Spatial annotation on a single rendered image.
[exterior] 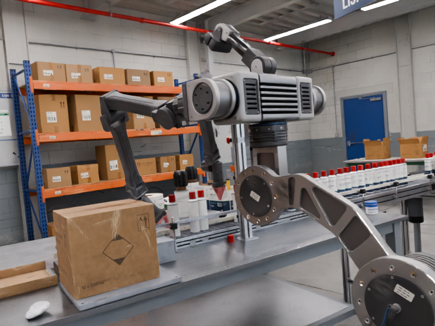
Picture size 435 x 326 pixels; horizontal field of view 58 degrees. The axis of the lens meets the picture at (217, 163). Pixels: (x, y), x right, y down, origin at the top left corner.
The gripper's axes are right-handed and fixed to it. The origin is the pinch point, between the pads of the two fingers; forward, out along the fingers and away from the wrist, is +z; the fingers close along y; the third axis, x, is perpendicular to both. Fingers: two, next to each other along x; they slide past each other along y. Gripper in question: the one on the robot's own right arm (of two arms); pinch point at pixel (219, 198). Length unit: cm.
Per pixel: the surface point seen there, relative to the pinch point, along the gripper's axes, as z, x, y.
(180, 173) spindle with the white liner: -14.6, -18.8, 12.6
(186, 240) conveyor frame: 15.2, 10.8, 28.6
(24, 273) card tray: 18, -7, 97
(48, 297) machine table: 18, 30, 95
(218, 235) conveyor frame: 16.1, 11.6, 10.4
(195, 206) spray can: 0.1, 8.5, 20.6
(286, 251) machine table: 18, 52, 3
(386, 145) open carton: 7, -237, -518
